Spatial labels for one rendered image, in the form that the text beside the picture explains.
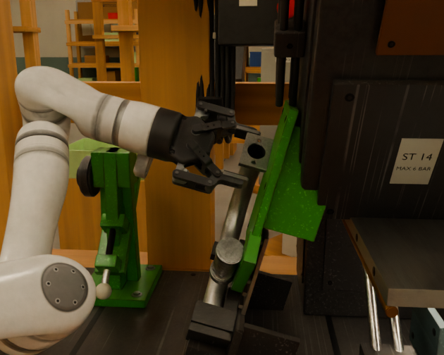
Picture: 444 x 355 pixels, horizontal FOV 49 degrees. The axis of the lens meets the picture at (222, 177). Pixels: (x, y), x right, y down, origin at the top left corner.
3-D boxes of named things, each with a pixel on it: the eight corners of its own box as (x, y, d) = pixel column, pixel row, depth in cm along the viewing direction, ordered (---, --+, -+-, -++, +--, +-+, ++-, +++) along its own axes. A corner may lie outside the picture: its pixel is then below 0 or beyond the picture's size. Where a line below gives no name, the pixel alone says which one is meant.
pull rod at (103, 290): (109, 303, 81) (107, 271, 80) (93, 302, 82) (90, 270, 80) (118, 287, 87) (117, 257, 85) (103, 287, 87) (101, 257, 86)
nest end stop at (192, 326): (225, 351, 70) (230, 341, 66) (185, 339, 70) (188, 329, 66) (226, 343, 71) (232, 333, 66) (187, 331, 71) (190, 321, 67)
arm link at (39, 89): (128, 80, 69) (129, 121, 76) (25, 51, 69) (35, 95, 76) (111, 114, 65) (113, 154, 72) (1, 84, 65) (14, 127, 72)
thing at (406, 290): (567, 325, 44) (574, 295, 43) (384, 318, 45) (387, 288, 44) (426, 199, 81) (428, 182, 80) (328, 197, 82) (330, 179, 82)
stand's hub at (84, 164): (90, 202, 85) (87, 160, 84) (73, 201, 86) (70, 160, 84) (103, 190, 93) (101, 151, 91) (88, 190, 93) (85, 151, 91)
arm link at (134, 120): (163, 135, 80) (127, 125, 80) (164, 92, 70) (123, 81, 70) (146, 182, 75) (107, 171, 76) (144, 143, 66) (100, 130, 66)
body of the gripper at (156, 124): (139, 139, 66) (206, 158, 66) (158, 93, 70) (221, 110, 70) (141, 167, 72) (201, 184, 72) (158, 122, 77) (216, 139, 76)
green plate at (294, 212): (303, 281, 64) (356, 126, 58) (242, 264, 64) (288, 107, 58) (297, 245, 75) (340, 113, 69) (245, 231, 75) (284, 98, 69)
